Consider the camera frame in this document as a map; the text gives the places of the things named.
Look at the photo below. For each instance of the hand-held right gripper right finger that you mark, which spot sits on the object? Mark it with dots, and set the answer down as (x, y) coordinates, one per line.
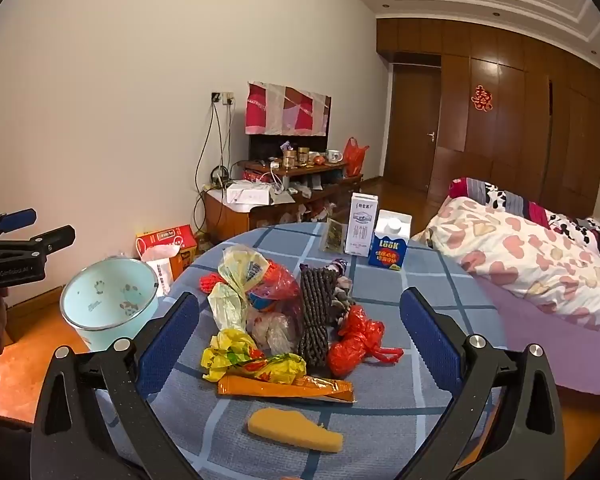
(430, 340)

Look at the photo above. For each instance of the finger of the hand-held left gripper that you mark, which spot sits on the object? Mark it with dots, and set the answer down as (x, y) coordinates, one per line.
(17, 218)
(55, 236)

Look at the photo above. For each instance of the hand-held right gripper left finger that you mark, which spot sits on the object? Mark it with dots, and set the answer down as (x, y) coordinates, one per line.
(170, 340)

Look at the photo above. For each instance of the red plastic bag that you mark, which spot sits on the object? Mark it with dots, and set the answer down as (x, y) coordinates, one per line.
(355, 345)

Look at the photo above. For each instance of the light blue enamel bucket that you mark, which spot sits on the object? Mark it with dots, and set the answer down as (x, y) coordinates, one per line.
(105, 295)

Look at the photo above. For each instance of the yellow wrapper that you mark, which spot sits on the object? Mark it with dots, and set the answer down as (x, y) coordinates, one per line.
(260, 365)

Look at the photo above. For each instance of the checked cloth rag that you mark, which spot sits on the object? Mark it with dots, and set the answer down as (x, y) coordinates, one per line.
(344, 300)

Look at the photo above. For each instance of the pale yellow plastic bag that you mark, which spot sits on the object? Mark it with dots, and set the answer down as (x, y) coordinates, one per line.
(235, 265)

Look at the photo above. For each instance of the clear plastic bag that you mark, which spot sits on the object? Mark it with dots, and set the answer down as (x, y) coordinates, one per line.
(272, 332)

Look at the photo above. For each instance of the long orange wrapper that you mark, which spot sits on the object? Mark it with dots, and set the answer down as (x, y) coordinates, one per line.
(280, 389)

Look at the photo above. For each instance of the red and blue snack bag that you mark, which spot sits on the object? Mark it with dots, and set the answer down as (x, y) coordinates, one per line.
(280, 285)

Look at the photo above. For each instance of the yellow sponge piece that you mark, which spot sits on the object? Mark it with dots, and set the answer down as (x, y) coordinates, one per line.
(290, 427)

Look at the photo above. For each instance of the white paper bag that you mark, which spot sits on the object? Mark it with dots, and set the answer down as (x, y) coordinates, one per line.
(162, 272)

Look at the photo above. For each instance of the blue gable-top carton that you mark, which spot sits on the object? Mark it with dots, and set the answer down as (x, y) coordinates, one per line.
(389, 250)

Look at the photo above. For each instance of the red gift box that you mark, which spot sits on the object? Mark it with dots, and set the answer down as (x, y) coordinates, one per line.
(165, 237)

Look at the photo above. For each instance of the purple bed sheet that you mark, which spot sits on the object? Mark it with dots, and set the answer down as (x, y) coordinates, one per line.
(545, 345)

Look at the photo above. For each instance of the pink heart print quilt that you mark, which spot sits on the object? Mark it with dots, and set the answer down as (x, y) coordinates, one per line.
(530, 260)

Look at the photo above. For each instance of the tall white milk carton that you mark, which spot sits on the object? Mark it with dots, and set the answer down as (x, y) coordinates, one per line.
(361, 225)

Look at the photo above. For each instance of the wooden tv cabinet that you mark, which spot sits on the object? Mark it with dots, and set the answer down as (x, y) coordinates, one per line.
(230, 220)

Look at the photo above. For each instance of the clear packet of dark snack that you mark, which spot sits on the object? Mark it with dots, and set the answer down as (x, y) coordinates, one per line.
(333, 236)

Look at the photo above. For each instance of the striped cow print bedding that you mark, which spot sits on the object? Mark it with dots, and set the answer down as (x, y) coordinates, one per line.
(510, 205)

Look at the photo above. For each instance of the flat white box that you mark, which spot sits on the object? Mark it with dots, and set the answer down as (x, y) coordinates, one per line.
(247, 194)

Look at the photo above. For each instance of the orange plastic bag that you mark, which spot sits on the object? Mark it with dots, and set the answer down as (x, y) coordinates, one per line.
(355, 157)

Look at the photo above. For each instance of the white printed mug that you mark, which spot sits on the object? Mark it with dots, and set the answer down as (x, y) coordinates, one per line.
(334, 156)

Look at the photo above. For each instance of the dark wooden door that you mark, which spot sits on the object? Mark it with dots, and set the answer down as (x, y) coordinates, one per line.
(412, 125)

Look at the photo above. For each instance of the glass jar with gold lid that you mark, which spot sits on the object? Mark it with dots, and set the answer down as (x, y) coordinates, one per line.
(290, 159)
(304, 156)

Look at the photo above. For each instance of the black television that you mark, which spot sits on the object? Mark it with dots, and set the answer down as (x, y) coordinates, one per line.
(270, 145)

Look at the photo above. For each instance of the wooden wardrobe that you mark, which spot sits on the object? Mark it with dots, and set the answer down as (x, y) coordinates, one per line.
(530, 125)

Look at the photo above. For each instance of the red paper decoration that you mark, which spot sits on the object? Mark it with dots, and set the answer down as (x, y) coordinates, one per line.
(483, 98)

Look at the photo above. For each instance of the red and white cloth cover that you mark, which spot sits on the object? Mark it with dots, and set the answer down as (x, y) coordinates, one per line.
(285, 110)

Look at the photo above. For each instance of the wall power socket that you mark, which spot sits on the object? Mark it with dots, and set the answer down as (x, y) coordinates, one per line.
(222, 97)

